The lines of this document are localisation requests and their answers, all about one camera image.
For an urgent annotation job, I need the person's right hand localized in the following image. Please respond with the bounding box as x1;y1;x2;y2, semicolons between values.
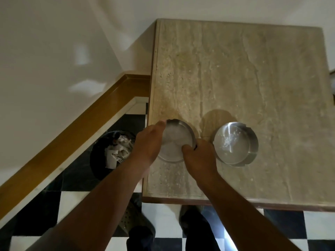
182;138;221;192

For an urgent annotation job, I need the person's left hand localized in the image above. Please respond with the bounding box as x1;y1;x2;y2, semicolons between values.
130;120;167;172

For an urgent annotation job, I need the steel ashtray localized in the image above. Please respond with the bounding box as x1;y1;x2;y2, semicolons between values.
156;119;197;163
212;122;259;167

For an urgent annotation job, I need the black trash bin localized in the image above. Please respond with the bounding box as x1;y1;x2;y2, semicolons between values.
90;130;137;181

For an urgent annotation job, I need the person's left forearm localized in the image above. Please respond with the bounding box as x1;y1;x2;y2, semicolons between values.
26;155;150;251

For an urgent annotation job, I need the person's right forearm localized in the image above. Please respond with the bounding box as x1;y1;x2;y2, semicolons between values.
201;174;302;251

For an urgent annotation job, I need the crumpled white paper trash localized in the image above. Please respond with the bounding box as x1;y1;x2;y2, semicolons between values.
104;135;133;169

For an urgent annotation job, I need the grey perforated clog shoe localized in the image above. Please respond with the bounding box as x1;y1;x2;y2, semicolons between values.
118;200;155;236
179;205;205;220

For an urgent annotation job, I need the brown wooden baseboard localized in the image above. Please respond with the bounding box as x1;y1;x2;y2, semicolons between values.
0;74;151;220

